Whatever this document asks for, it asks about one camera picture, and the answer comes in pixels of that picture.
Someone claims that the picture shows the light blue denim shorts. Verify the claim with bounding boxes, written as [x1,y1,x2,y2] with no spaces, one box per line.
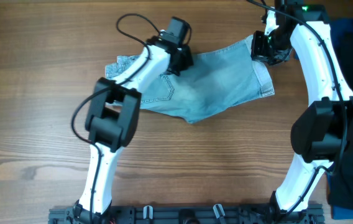
[104,34,275,124]

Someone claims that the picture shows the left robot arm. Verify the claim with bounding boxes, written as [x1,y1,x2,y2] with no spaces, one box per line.
[66,17,193,223]

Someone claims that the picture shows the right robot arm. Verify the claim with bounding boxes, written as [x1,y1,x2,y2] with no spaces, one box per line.
[240,1,353,223]

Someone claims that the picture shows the blue cloth garment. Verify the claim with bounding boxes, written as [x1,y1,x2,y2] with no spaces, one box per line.
[328,17,353,221]

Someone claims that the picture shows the left black camera cable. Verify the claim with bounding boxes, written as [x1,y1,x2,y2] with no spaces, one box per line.
[70,12,193,224]

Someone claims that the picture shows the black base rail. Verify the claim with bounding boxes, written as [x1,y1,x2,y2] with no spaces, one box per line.
[48,203,325,224]

